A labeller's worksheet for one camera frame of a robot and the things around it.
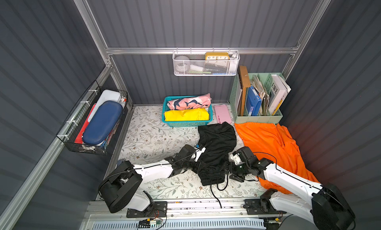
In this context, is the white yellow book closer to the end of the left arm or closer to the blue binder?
the blue binder

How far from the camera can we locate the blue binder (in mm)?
972

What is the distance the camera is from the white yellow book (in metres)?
0.96

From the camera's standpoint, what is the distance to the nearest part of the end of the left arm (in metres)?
0.64
